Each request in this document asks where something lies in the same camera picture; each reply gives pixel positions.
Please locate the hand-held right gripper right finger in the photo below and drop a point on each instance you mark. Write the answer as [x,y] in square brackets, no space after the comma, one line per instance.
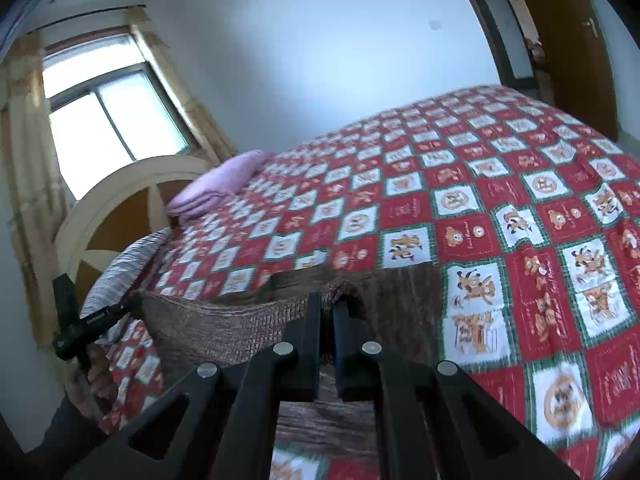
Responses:
[345,355]

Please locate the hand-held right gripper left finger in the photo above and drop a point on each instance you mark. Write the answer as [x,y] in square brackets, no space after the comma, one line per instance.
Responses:
[307,350]

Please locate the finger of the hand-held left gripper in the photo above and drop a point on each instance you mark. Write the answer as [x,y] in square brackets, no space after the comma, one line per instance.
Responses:
[131,302]

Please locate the brown knitted sweater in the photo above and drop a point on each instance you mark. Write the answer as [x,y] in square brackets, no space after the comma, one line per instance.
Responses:
[225,330]

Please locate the person's left forearm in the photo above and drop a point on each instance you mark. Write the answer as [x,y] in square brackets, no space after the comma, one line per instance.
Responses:
[65,435]

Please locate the person's left hand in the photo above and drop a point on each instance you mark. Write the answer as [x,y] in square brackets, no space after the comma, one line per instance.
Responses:
[97,380]

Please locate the striped pillow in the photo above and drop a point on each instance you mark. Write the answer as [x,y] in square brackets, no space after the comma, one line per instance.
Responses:
[120,275]

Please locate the cream and wood headboard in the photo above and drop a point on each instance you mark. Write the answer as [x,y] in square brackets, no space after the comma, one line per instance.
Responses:
[115,220]

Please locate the folded pink blanket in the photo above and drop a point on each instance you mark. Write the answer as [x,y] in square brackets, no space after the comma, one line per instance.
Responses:
[215,185]

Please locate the window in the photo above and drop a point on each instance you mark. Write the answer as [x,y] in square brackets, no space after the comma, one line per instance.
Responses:
[100,125]

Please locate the red printed bed sheet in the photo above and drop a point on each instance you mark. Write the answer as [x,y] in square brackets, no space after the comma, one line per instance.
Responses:
[500,210]

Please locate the brown wooden door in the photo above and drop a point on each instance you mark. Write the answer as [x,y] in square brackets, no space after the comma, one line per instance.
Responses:
[565,50]

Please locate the dark door frame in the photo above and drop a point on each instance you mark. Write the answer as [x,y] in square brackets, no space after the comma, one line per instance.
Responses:
[500,50]

